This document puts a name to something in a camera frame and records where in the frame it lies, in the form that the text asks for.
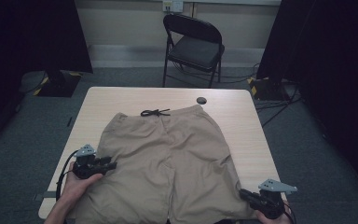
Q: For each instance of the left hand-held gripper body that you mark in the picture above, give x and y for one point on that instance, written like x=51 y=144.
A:
x=85 y=166

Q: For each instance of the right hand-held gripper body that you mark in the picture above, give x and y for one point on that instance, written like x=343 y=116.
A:
x=272 y=205

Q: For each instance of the beige shorts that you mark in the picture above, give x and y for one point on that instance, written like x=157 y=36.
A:
x=167 y=165

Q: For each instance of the person's right hand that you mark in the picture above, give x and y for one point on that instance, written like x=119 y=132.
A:
x=276 y=221

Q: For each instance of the person's left hand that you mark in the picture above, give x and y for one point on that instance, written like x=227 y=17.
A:
x=74 y=186

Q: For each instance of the grey tape strip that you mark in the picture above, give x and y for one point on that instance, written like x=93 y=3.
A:
x=45 y=195

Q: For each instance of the black yellow striped stand base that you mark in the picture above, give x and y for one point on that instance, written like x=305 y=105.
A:
x=265 y=88

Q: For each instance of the dark curtain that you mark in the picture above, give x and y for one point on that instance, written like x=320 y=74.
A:
x=28 y=46
x=332 y=77

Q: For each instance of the black folding chair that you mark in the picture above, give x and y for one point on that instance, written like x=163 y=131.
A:
x=195 y=51

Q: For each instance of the white wall socket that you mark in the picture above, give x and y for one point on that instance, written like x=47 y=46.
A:
x=173 y=5

